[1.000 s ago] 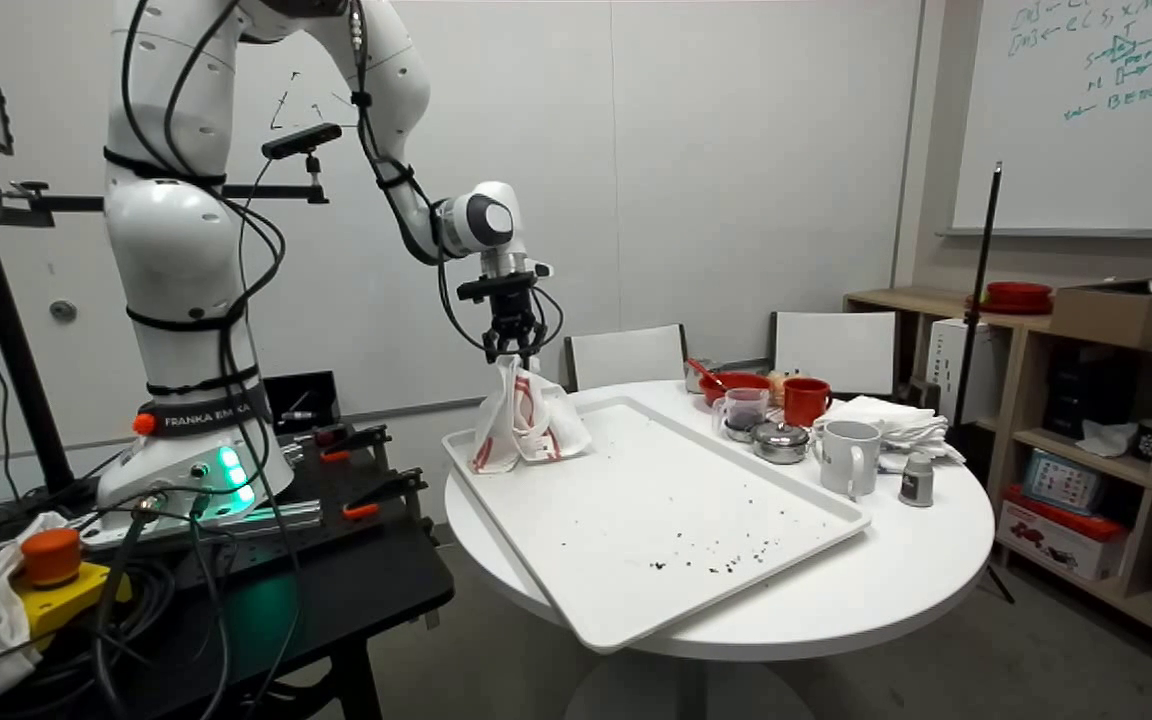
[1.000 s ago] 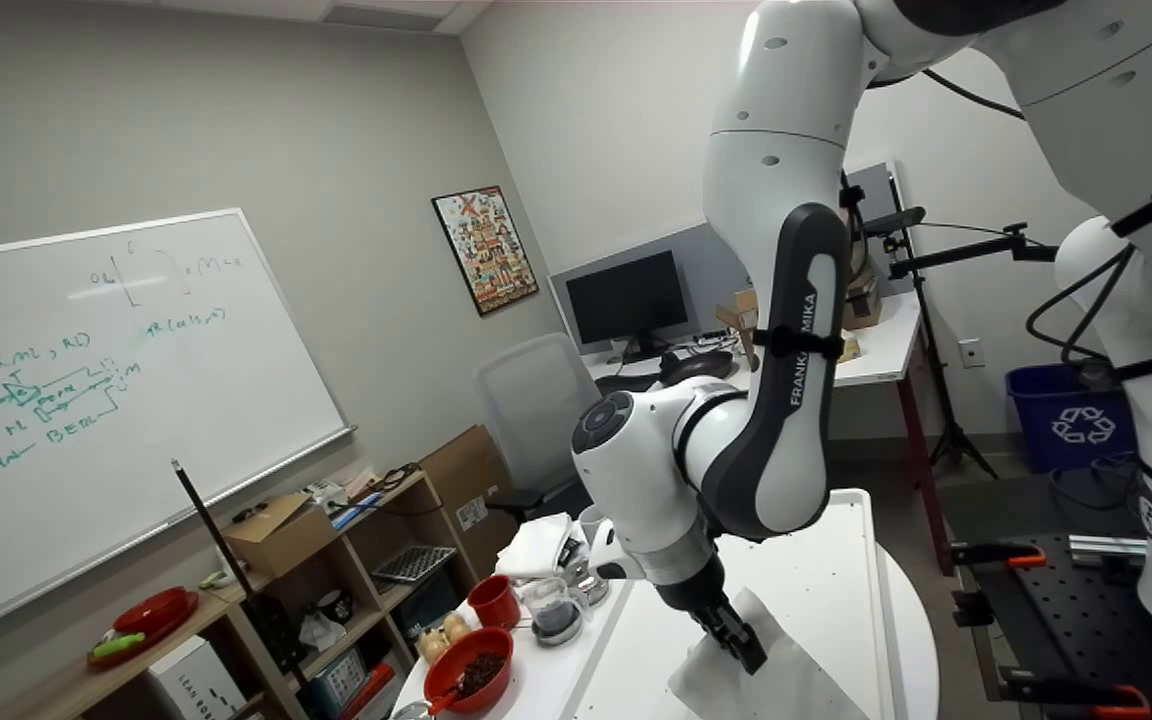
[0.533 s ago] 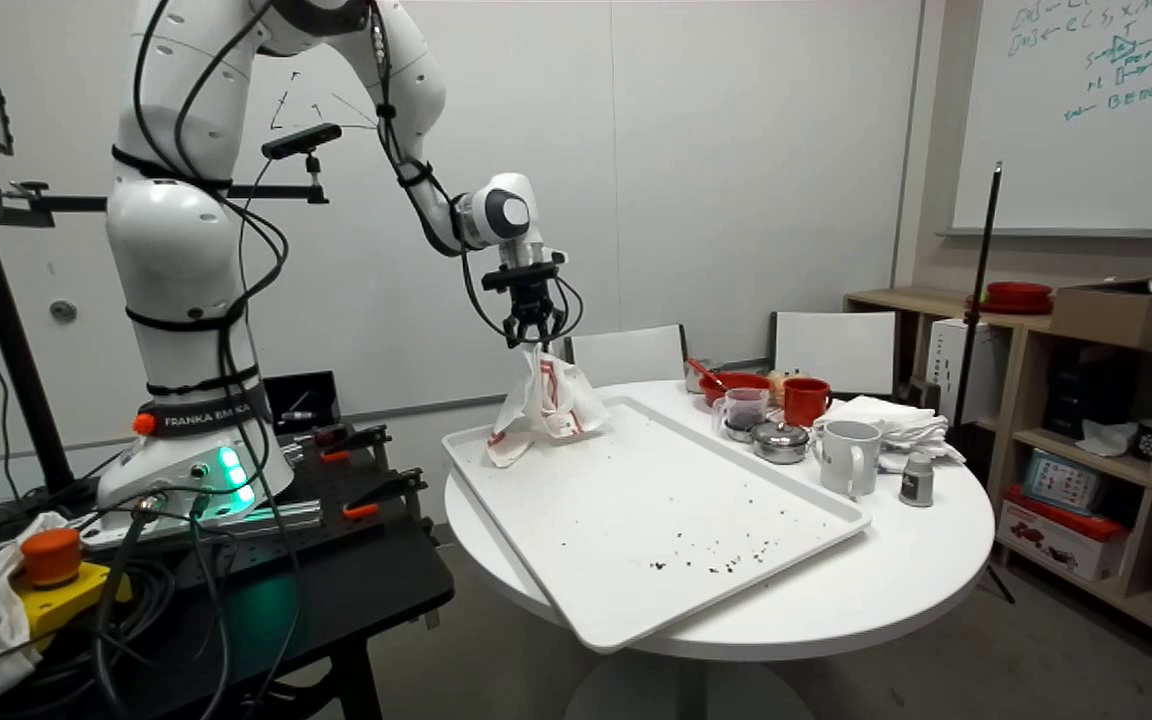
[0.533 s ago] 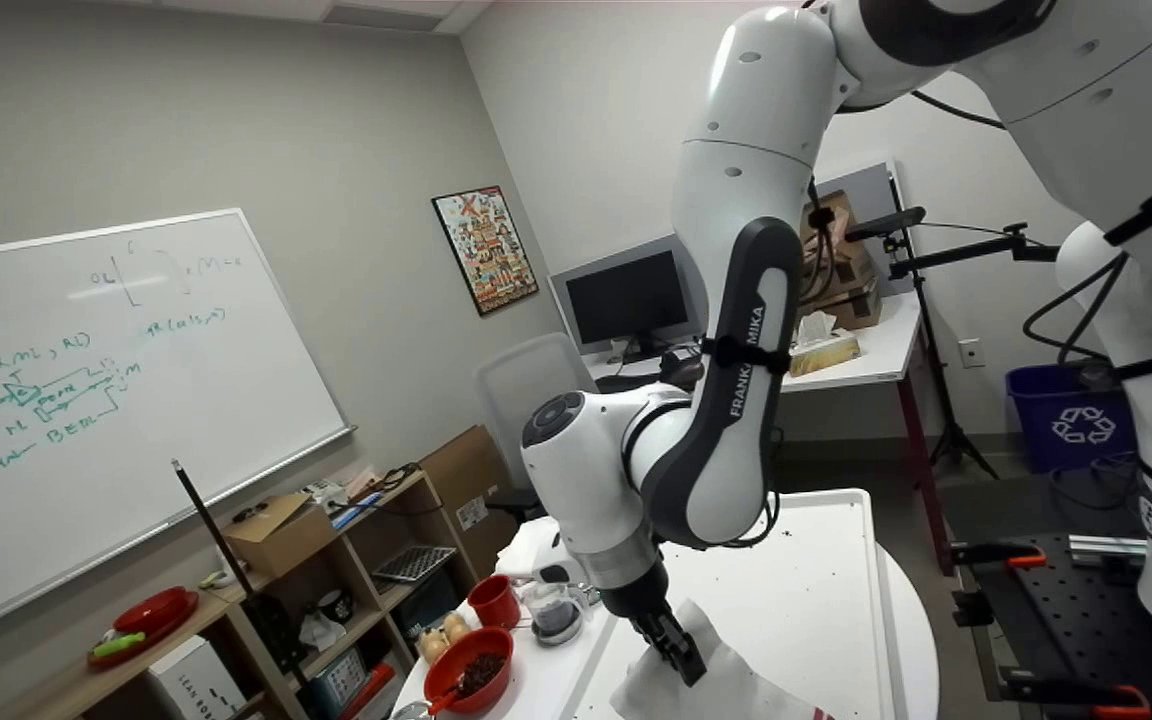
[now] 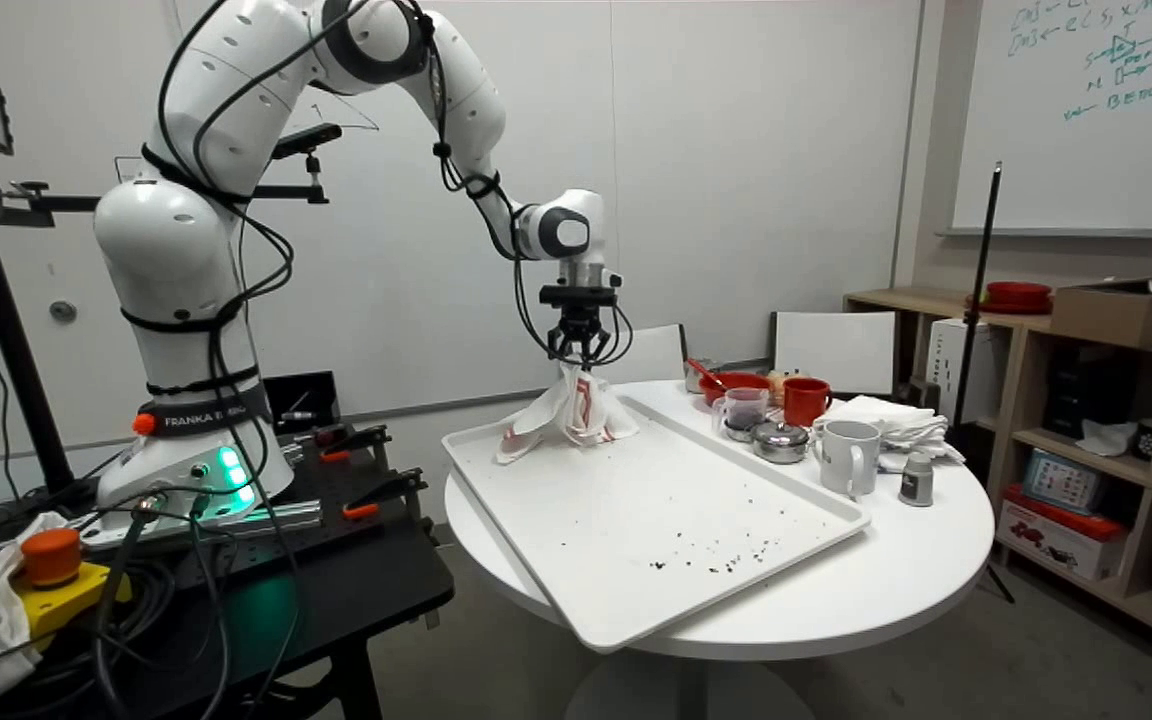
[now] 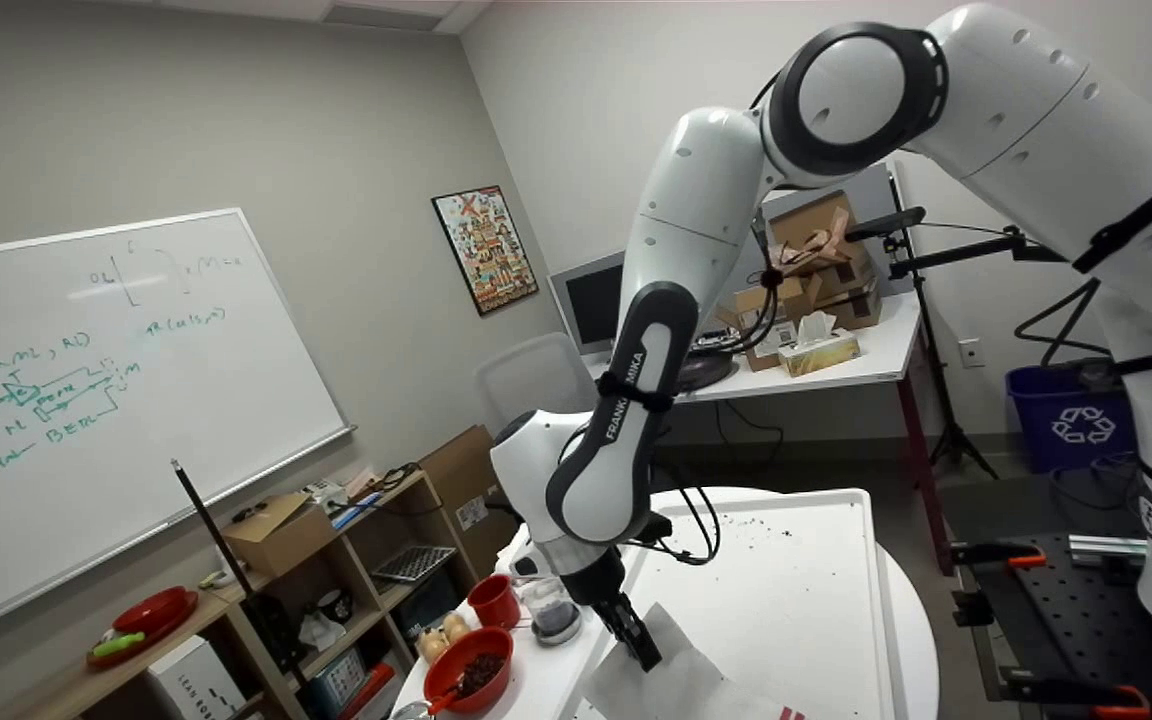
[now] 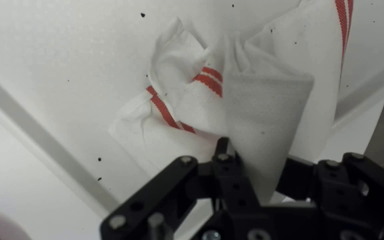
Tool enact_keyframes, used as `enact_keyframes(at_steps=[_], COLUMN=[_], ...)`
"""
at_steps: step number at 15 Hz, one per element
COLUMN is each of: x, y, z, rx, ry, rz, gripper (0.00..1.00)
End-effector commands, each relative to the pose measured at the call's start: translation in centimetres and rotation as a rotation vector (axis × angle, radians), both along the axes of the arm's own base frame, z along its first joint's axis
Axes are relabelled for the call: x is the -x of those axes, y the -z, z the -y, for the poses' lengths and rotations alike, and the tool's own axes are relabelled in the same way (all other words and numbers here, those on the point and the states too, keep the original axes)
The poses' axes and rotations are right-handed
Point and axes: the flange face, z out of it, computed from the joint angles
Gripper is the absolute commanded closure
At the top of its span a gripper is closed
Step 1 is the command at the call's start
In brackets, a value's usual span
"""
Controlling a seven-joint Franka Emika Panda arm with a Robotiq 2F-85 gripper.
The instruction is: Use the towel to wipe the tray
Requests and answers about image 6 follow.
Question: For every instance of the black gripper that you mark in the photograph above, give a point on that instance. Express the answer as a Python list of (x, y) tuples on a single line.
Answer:
[(596, 578)]

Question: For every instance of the white towel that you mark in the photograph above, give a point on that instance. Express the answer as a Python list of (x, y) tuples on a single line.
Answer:
[(683, 687)]

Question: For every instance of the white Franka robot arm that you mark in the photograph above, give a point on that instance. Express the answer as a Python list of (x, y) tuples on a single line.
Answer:
[(1000, 123)]

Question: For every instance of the large white tray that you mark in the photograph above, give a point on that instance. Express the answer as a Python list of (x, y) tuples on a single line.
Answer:
[(803, 600)]

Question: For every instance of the clear glass container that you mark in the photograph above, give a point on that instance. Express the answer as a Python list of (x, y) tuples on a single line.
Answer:
[(559, 622)]

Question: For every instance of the red cup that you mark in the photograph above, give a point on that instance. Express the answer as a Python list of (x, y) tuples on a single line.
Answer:
[(494, 600)]

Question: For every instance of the red bowl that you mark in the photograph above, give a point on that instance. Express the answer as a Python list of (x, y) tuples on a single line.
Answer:
[(471, 671)]

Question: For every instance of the round white table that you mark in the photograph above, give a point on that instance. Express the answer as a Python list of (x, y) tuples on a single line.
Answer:
[(918, 640)]

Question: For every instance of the wooden shelf unit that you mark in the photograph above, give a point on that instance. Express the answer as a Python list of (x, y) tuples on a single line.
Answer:
[(337, 563)]

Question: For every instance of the black computer monitor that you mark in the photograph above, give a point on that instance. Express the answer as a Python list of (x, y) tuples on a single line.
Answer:
[(594, 304)]

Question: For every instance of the tissue box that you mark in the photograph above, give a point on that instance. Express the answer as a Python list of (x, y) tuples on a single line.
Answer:
[(819, 350)]

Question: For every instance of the white desk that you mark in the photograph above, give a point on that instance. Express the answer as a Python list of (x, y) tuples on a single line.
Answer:
[(869, 365)]

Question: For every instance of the cardboard box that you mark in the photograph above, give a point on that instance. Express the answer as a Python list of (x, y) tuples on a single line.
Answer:
[(276, 535)]

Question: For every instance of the black tripod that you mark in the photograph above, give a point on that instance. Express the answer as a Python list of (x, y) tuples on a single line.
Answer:
[(941, 384)]

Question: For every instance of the cardboard structure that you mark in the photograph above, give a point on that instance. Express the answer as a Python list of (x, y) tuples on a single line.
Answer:
[(819, 262)]

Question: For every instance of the thin black pole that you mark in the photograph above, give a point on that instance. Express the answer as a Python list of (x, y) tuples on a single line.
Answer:
[(220, 553)]

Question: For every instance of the white box appliance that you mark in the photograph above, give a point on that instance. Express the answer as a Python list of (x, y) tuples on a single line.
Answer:
[(189, 682)]

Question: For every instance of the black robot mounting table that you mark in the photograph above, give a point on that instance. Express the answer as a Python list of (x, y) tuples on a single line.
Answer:
[(1098, 624)]

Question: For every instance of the red plate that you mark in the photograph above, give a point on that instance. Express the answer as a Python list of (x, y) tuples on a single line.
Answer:
[(148, 622)]

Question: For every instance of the blue recycling bin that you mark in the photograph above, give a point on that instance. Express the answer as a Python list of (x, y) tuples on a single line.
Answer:
[(1068, 421)]

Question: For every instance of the whiteboard with green writing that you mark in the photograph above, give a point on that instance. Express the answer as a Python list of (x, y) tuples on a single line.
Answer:
[(121, 403)]

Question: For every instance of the colourful wall poster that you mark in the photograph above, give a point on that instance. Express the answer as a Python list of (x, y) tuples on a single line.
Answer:
[(486, 249)]

